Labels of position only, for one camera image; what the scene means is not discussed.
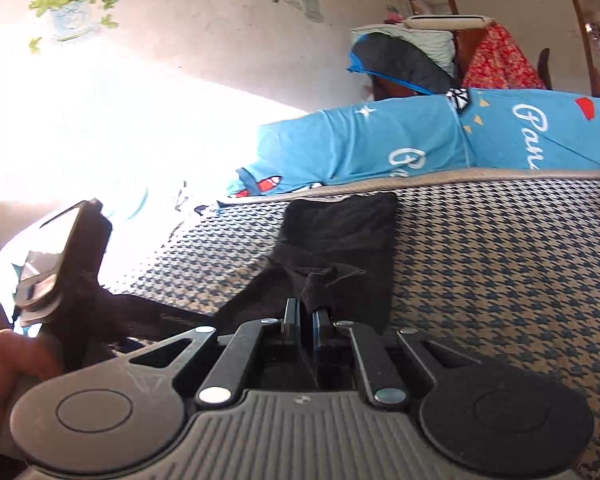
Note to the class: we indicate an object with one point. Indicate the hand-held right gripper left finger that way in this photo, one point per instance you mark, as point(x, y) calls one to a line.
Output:
point(290, 320)

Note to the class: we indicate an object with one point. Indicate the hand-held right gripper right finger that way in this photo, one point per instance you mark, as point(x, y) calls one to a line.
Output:
point(322, 332)

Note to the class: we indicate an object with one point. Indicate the black striped t-shirt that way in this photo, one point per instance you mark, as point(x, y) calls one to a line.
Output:
point(340, 240)

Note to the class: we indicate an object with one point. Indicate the person's left hand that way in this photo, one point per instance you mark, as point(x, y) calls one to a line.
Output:
point(15, 365)

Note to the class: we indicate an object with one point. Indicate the blue printed quilt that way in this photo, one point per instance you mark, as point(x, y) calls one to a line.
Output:
point(139, 202)

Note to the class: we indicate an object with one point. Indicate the houndstooth bed mat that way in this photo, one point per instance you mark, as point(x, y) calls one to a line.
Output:
point(480, 270)

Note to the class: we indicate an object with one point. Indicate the blue pillow with star print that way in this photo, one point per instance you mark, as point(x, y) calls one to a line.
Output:
point(355, 140)

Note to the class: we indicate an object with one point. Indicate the blue pillow with red shape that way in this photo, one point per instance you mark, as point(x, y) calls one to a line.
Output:
point(530, 130)

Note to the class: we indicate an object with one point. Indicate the red floral cloth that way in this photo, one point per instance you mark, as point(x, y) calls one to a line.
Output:
point(502, 60)

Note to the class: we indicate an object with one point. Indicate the white cushion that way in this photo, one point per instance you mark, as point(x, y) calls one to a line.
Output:
point(450, 22)

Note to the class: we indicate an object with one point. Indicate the dark chair back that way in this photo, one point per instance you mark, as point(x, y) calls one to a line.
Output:
point(544, 67)

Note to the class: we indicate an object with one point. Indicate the wooden door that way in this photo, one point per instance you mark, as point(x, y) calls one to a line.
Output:
point(592, 35)

